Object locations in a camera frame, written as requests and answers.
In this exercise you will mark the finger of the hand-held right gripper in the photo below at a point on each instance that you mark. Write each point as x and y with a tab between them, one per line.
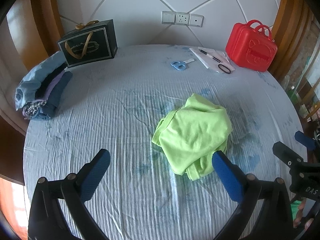
287	153
306	140

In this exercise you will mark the light blue striped bed sheet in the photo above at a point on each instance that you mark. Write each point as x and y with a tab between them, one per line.
112	120

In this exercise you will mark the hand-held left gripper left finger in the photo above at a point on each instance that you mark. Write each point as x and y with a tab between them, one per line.
96	172

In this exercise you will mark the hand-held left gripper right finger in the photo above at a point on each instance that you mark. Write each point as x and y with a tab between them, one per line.
226	177

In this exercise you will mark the black folded garment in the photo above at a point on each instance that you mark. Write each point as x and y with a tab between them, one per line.
53	76

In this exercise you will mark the checkered folded garment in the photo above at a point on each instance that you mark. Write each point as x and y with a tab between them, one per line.
33	107

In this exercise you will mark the wooden bed frame post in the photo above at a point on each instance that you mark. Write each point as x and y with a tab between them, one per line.
42	25
287	22

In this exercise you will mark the black gift bag gold ribbon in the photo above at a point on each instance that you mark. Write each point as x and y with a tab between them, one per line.
87	45

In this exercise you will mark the white wall power socket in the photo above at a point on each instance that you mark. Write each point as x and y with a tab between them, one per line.
182	18

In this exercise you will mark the grey-blue folded garment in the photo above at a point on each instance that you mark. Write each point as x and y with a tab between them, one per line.
35	80

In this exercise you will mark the small white tag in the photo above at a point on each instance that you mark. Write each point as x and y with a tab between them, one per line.
189	61

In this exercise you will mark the white wall switch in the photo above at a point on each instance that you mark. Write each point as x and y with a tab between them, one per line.
168	17

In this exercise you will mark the white paper sheets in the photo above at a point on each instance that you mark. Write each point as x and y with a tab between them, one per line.
206	60

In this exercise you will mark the cluttered shelf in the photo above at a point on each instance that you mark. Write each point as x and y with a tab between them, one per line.
306	85

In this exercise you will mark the black pen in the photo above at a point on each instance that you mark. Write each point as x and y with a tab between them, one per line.
209	55

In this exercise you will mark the purple folded garment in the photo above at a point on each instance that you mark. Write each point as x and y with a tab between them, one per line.
51	88

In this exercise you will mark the white wall jack plate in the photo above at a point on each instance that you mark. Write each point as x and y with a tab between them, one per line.
196	20

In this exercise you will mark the red plastic carry case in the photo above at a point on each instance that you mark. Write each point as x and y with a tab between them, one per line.
250	45

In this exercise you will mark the person's right hand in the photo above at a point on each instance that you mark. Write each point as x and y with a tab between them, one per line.
305	217

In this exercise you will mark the lime green garment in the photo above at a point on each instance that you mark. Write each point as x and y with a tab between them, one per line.
195	135

